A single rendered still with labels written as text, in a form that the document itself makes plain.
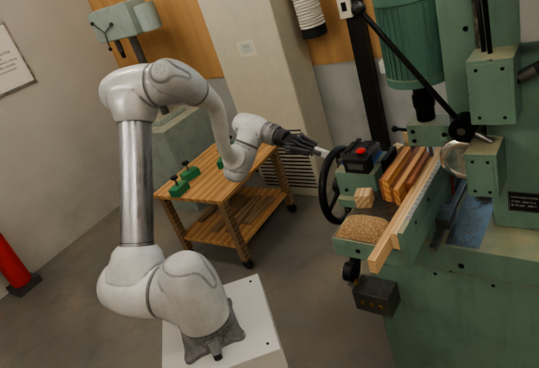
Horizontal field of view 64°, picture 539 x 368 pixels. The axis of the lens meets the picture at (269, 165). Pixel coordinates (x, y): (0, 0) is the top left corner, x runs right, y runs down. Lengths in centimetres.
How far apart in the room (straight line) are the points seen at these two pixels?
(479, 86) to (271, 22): 176
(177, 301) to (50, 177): 272
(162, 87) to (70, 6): 284
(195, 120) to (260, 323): 225
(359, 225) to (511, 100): 46
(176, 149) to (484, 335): 240
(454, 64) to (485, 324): 74
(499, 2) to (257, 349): 103
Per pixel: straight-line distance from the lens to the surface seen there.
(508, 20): 106
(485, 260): 127
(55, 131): 384
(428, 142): 132
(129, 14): 314
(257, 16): 266
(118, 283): 135
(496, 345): 151
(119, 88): 138
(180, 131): 327
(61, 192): 387
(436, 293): 142
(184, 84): 129
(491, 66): 101
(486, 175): 112
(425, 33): 116
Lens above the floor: 163
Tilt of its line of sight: 26 degrees down
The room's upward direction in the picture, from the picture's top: 19 degrees counter-clockwise
